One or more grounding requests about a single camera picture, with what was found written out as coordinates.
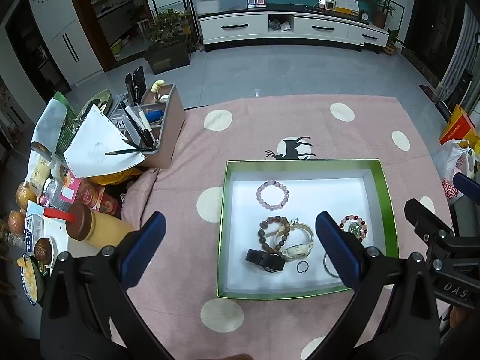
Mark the thin silver bangle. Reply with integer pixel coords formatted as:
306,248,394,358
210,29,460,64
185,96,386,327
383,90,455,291
323,253,339,279

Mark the red orange bead bracelet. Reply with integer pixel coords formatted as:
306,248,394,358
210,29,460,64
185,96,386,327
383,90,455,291
338,214,370,242

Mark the cream white wrist watch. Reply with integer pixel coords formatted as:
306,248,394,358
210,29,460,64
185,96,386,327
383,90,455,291
274,220,314,262

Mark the brown wooden bead bracelet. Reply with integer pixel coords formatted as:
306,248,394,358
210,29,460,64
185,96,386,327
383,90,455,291
257,214,293,254

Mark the pale pink bead bracelet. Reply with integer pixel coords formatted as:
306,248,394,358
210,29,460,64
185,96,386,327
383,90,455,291
255,179,291,211

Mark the black wrist watch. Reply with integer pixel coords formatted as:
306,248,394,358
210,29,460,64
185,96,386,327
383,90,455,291
245,250,286,273

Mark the white plastic shopping bag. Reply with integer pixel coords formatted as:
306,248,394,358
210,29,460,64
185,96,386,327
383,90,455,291
433,139,475,206

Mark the yellow bear bottle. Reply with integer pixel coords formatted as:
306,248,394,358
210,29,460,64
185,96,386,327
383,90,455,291
66,202,135,249

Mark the pink polka dot tablecloth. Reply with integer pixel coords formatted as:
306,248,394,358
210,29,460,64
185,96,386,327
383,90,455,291
121,95,451,359

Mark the yellow paper bag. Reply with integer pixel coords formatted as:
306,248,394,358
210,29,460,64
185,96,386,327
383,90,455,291
439,105,479,147

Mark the green cardboard box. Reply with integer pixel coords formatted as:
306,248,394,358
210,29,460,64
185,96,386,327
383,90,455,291
216,159,400,301

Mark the white paper sheet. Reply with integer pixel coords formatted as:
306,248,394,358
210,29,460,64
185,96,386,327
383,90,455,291
64,105,146,178

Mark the potted plant right of cabinet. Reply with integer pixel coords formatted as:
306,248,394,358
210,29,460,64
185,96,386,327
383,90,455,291
371,0,395,29

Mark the potted green plant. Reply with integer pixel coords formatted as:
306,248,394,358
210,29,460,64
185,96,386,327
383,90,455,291
144,8,194,75

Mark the white tv cabinet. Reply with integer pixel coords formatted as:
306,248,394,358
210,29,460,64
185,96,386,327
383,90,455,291
199,10,389,47

